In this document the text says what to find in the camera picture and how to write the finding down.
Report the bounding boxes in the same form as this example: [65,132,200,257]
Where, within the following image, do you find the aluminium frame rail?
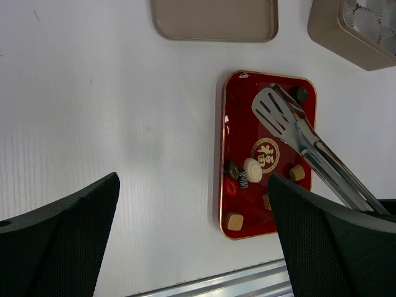
[138,259,294,296]

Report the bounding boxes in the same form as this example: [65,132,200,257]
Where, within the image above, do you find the metal serving tongs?
[251,84,389,215]

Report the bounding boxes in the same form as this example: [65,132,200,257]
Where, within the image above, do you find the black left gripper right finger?
[268,174,395,296]

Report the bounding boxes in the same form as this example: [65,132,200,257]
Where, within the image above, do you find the dark oval chocolate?
[224,159,239,181]

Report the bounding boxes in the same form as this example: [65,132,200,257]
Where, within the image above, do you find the dark round ridged chocolate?
[290,86,309,104]

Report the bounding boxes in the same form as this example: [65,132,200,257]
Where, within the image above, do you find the tan square chocolate lower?
[262,193,272,210]

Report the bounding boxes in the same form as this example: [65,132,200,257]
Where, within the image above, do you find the tan square chocolate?
[225,212,244,231]
[262,193,272,210]

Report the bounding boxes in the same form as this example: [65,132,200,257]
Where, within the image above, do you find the tan chocolate cup right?
[289,165,306,182]

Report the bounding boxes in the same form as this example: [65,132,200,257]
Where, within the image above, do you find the beige tin lid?
[150,1,279,43]

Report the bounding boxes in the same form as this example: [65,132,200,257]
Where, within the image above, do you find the red rectangular tray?
[218,70,317,240]

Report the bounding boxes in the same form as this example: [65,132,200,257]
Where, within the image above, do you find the red wrapped chocolate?
[223,176,238,197]

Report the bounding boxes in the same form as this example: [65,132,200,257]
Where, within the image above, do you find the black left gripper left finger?
[1,172,120,296]

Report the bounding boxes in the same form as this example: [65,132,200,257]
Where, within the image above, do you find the black white striped chocolate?
[238,169,249,189]

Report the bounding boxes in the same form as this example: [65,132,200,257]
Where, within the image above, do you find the beige tin box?
[308,1,395,71]

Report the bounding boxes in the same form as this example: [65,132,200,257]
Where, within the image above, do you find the white round chocolate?
[243,158,263,183]

